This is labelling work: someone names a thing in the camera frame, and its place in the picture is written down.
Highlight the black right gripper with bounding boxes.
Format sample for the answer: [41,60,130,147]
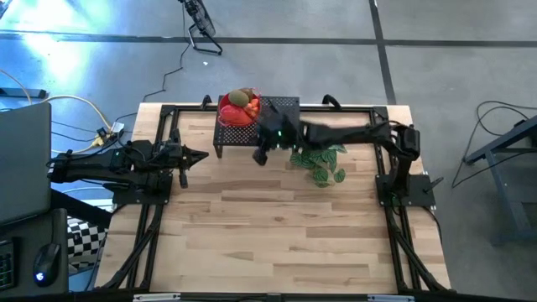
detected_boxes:
[252,107,307,166]

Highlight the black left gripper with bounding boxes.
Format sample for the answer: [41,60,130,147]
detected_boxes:
[158,128,210,189]

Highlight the olive green kiwi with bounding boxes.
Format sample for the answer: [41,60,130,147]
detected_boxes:
[228,89,249,108]

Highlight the red plastic colander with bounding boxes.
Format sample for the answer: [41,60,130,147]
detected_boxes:
[216,86,263,128]

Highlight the black perforated metal shelf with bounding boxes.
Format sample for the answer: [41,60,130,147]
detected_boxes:
[212,95,301,159]

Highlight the green artificial leafy plant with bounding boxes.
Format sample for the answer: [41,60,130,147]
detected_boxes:
[289,144,348,189]

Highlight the yellow plug cluster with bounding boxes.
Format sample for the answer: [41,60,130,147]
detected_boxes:
[94,121,126,148]

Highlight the black floor fan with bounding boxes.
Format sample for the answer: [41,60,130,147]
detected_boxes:
[178,0,224,56]

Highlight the black white checkerboard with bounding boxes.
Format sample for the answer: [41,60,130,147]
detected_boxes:
[66,216,109,272]

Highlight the grey laptop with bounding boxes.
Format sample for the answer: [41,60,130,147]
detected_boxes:
[0,102,53,226]

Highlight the black computer mouse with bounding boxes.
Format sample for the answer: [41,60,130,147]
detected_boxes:
[32,242,61,289]

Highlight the dark grey desk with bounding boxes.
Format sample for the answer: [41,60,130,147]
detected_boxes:
[0,207,70,297]

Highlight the black flat floor bar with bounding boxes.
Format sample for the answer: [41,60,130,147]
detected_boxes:
[0,86,50,100]

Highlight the black keyboard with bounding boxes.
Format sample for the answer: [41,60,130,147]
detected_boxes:
[0,238,20,291]

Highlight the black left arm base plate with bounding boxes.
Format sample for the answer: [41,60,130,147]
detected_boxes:
[112,171,173,206]

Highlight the black table frame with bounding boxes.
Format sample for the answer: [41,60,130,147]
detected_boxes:
[100,103,452,294]

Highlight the black fan power cable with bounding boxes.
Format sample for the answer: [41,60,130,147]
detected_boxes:
[112,3,188,122]

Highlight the pale yellow cable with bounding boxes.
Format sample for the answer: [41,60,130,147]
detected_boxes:
[40,94,115,155]

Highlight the silver bracket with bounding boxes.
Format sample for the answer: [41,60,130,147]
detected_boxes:
[133,293,181,302]
[367,294,415,302]

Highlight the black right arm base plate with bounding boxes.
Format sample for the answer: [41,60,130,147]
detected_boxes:
[376,174,436,207]

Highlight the black floor cable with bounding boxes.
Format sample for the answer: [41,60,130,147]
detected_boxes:
[463,100,537,169]

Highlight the black desk frame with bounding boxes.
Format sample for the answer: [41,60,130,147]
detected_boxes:
[462,113,537,247]

